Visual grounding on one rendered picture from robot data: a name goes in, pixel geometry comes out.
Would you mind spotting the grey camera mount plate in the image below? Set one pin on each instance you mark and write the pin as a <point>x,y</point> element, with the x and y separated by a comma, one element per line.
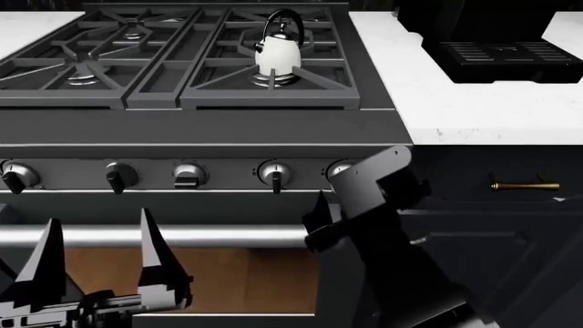
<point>360,194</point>

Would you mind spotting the round chrome gas burner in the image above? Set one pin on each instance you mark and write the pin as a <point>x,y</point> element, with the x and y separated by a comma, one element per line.
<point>273,80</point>
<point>133,33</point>
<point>84,78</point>

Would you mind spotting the dark cabinet drawer front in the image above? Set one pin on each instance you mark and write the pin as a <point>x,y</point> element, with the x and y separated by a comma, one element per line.
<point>460,171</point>

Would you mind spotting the black coffee machine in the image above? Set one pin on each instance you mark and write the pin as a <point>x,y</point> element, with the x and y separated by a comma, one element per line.
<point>492,58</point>

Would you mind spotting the narrow cast iron centre grate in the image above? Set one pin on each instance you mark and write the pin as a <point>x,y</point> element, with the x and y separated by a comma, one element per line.
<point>155,100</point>

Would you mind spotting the wide cast iron burner grate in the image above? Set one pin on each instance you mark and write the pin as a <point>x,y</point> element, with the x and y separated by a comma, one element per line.
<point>282,100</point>
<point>68,99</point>

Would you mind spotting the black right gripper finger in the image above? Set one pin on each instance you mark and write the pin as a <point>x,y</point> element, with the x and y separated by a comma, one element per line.
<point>321,218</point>

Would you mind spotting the dark cabinet door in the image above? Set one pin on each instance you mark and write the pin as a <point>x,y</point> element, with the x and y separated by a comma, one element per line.
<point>501,259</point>

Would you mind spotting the chrome stove knob black grip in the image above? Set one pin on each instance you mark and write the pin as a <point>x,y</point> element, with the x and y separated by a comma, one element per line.
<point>275,172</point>
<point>339,168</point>
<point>20,174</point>
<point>119,176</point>
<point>189,174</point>

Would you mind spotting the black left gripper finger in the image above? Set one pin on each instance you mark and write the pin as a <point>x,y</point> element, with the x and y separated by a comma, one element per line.
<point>157,280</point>
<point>48,273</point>

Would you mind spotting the dark grey gas stove range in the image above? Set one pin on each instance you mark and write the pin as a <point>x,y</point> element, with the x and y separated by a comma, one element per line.
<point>228,130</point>

